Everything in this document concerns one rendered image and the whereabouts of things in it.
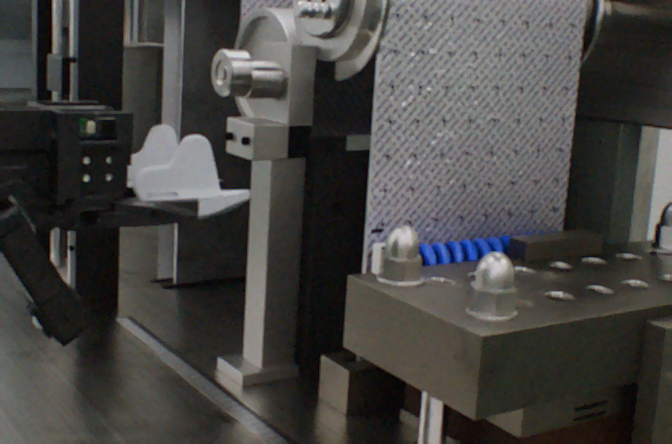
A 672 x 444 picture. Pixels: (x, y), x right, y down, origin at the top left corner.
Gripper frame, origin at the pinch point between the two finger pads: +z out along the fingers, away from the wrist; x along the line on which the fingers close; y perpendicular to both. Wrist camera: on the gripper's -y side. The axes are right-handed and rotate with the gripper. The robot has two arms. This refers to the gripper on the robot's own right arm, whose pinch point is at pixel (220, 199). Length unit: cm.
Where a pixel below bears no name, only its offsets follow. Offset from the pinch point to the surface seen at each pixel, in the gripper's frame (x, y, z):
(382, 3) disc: -0.8, 15.5, 13.5
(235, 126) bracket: 10.3, 4.2, 6.5
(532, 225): -0.3, -4.3, 33.3
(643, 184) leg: 13, -4, 66
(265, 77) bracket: 7.8, 8.7, 7.9
